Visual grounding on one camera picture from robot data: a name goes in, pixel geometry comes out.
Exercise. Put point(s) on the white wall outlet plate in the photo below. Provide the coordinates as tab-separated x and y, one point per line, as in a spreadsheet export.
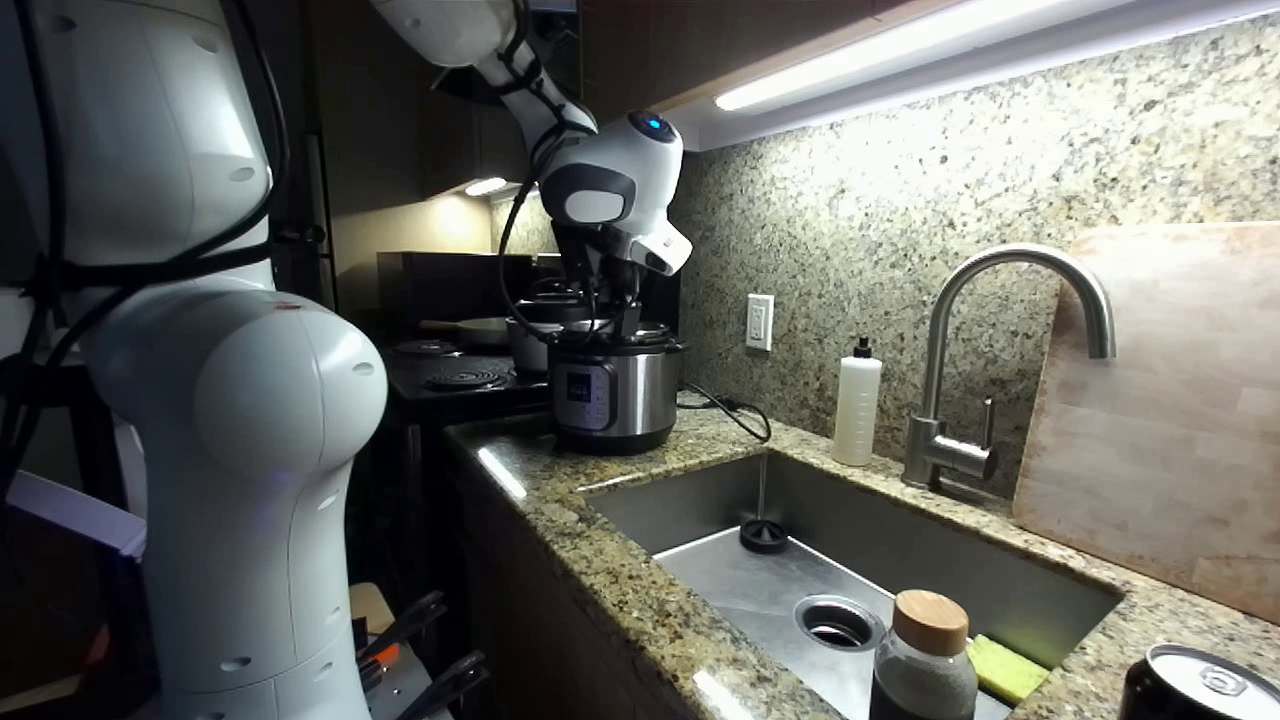
757	323

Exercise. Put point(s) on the black sink stopper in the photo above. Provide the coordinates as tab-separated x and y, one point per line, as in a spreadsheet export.
763	537

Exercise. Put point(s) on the under-cabinet light strip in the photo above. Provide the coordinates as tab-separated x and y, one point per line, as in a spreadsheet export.
960	46

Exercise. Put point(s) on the dark upper kitchen cabinet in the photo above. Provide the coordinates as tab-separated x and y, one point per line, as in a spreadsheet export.
695	43

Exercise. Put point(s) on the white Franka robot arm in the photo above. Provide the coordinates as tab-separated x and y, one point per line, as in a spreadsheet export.
240	442

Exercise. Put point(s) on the wooden cutting board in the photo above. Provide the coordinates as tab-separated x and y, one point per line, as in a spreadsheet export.
1173	424

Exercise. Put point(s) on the white soap bottle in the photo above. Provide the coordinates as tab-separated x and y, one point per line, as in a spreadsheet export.
859	404

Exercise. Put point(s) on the stainless steel sink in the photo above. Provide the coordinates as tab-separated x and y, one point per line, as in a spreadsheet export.
744	586

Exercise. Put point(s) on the dark kitchen cabinet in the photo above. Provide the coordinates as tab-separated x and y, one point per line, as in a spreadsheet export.
695	43
532	613

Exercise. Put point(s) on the white black cooker pot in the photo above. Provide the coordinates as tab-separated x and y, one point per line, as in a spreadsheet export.
528	341

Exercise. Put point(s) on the dark lower kitchen cabinet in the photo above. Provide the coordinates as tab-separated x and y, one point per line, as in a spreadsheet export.
532	613

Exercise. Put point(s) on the black silver pressure cooker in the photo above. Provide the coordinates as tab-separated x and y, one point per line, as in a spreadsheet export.
622	395

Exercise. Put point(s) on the silver gooseneck faucet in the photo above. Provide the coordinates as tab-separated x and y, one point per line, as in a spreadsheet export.
949	334

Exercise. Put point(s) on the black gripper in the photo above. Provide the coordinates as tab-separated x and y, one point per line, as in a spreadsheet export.
604	280

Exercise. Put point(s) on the glass bottle with cork lid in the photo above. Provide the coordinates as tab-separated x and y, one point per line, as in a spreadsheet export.
923	667

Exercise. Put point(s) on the black stove top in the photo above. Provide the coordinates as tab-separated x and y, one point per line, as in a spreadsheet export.
442	372

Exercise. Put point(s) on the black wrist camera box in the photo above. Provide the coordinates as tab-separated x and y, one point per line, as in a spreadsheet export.
566	264

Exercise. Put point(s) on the green sponge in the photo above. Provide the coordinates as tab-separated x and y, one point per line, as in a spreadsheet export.
1007	671

